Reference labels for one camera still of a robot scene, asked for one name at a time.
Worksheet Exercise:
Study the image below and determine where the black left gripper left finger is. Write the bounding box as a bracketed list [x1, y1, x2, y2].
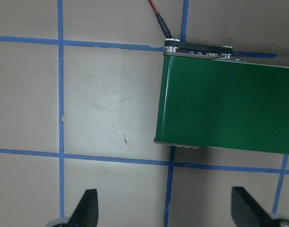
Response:
[67, 189, 98, 227]

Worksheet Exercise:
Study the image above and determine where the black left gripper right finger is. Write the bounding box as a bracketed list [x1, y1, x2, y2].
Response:
[231, 186, 280, 227]

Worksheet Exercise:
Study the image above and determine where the green conveyor belt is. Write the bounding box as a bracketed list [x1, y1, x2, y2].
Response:
[154, 38, 289, 154]

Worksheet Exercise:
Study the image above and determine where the red black conveyor cable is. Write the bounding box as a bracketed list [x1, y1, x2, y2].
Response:
[148, 0, 175, 40]

